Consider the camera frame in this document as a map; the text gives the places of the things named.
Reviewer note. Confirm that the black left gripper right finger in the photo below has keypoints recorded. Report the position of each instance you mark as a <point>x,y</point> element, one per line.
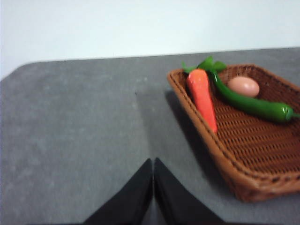
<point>175,199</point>

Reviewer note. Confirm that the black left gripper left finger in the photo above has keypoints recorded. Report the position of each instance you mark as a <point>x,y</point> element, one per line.
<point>131,199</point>

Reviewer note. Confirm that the brown wicker basket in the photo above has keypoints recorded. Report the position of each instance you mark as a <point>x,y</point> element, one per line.
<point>257,145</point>

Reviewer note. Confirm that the orange carrot with green leaves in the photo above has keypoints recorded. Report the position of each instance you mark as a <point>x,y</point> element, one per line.
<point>201,98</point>

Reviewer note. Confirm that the brown egg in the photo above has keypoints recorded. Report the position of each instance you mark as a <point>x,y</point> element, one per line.
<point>243,86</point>

